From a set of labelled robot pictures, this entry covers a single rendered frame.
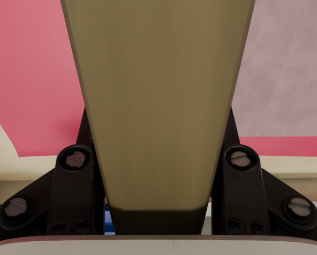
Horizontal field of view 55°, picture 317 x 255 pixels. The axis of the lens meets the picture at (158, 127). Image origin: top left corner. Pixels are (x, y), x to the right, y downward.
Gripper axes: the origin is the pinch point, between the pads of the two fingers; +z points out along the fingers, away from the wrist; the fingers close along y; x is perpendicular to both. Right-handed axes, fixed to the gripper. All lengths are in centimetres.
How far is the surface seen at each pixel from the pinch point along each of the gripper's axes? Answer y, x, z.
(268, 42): 9.1, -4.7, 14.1
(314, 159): 19.1, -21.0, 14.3
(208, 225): 44, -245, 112
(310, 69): 13.7, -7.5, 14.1
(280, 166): 15.4, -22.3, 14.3
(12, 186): -18.8, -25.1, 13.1
